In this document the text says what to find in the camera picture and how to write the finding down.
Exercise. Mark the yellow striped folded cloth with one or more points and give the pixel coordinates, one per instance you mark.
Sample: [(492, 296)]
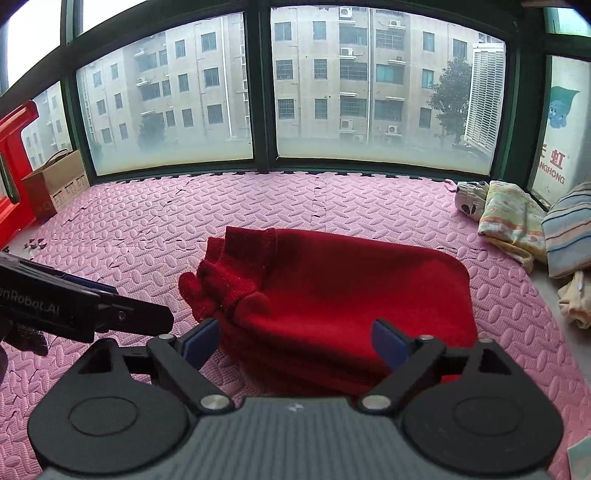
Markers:
[(512, 221)]

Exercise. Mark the cream cloth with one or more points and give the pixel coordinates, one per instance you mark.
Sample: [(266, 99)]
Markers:
[(575, 300)]

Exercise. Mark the brown cardboard box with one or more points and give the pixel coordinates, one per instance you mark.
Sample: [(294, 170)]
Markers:
[(51, 187)]

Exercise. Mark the red plastic stool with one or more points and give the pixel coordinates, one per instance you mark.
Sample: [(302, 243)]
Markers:
[(16, 207)]

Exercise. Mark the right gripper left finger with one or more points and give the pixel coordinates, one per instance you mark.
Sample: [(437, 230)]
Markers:
[(176, 365)]

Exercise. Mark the pink foam floor mat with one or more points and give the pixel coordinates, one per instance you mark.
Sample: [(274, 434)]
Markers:
[(140, 236)]

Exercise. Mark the red knit sweater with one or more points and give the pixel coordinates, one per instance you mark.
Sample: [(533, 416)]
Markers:
[(296, 307)]

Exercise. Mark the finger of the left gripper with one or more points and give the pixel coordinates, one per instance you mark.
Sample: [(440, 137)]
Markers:
[(74, 279), (128, 315)]

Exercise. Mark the spotted white cloth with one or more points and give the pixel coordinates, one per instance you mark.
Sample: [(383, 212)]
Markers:
[(470, 198)]

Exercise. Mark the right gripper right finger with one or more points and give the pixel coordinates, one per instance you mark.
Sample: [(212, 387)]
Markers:
[(414, 364)]

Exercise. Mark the blue striped folded cloth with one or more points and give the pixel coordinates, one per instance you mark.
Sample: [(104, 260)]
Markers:
[(567, 233)]

